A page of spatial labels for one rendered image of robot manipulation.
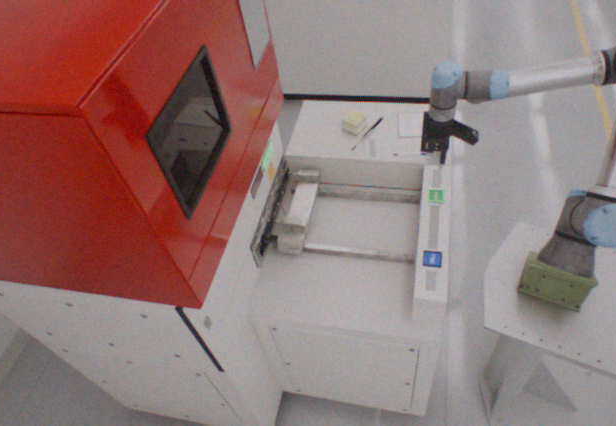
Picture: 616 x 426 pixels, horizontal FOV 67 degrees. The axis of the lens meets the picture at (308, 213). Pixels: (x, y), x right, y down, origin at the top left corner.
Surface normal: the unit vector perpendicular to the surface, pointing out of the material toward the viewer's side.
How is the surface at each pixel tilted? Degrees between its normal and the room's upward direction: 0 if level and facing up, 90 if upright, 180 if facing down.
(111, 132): 90
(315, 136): 0
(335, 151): 0
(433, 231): 0
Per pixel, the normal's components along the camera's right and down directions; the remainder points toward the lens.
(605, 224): -0.21, 0.29
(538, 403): -0.12, -0.64
